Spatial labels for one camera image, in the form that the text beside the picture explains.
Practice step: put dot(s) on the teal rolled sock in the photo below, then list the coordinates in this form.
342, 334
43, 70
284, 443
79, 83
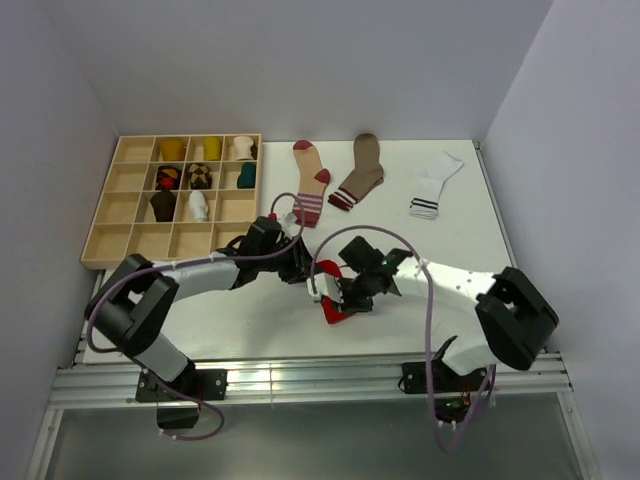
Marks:
247, 176

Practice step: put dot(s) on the red patterned sock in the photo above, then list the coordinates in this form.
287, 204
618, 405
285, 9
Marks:
331, 310

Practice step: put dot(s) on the tan brown sock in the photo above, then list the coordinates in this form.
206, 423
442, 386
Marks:
366, 175

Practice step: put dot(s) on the plain white sock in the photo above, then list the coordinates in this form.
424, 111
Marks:
198, 206

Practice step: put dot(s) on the beige maroon striped sock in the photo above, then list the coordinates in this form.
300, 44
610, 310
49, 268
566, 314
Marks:
313, 181

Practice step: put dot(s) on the argyle brown rolled sock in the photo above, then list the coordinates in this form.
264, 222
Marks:
198, 176

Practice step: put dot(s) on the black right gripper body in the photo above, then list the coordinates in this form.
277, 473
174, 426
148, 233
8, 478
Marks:
357, 292

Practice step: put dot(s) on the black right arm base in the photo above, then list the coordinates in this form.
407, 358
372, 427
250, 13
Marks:
454, 391

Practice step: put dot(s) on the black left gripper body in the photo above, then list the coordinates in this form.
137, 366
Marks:
290, 265

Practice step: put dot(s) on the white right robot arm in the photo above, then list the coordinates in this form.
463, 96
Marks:
506, 318

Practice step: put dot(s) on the white black-striped sock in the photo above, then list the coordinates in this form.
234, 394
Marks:
430, 183

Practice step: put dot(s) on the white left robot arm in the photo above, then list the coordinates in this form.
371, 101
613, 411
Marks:
131, 307

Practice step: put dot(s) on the cream rolled sock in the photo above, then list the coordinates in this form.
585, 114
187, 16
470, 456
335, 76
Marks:
244, 148

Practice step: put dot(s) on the yellow rolled sock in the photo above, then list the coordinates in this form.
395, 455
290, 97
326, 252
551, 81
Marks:
212, 148

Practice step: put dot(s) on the argyle red rolled sock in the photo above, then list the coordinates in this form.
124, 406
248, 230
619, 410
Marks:
167, 177

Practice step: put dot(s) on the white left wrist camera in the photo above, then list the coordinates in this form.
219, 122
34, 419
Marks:
287, 221

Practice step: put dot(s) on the dark brown striped sock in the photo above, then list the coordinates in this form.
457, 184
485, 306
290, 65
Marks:
163, 204

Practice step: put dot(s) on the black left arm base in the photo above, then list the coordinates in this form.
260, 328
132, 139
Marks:
183, 403

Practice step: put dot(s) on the orange rolled sock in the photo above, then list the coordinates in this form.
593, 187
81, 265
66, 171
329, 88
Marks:
172, 149

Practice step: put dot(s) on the wooden compartment tray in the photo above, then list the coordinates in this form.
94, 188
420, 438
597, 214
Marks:
124, 221

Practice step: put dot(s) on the aluminium frame rail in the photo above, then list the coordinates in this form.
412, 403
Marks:
314, 380

